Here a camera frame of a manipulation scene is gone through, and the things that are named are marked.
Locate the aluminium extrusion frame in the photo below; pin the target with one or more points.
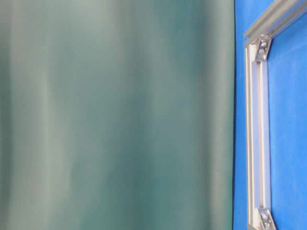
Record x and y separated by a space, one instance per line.
277 17

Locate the green backdrop curtain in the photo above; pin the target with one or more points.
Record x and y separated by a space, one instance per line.
116 114

